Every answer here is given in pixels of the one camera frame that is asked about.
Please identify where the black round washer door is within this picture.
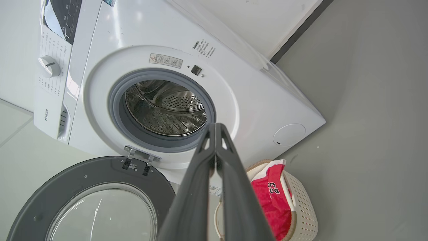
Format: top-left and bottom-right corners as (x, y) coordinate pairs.
(7, 156), (176, 241)

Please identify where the rectangular warning sticker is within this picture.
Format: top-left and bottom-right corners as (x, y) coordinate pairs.
(149, 53), (183, 69)

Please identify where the cream perforated laundry basket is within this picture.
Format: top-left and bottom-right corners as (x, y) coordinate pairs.
(214, 159), (319, 241)

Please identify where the round white filter cover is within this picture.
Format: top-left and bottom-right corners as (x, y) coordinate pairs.
(273, 123), (306, 147)

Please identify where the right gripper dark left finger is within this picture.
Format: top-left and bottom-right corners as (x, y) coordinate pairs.
(157, 123), (216, 241)

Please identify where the red jersey number 23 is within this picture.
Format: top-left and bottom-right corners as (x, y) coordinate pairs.
(250, 159), (293, 241)

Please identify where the steel washing machine drum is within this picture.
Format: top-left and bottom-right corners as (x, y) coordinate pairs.
(125, 80), (207, 136)

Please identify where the metal door hinge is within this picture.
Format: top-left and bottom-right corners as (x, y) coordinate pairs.
(122, 145), (162, 177)

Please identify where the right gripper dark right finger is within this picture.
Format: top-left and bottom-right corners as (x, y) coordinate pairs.
(216, 123), (275, 241)

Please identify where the white front-load washing machine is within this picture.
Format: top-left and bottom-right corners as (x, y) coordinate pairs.
(33, 0), (326, 198)

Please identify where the black control display panel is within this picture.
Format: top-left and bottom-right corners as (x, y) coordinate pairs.
(42, 0), (83, 45)

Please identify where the grey rubber door gasket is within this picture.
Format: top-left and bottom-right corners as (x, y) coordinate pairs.
(108, 68), (217, 153)

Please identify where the white round control knob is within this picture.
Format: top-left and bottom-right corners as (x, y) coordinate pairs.
(38, 55), (61, 78)

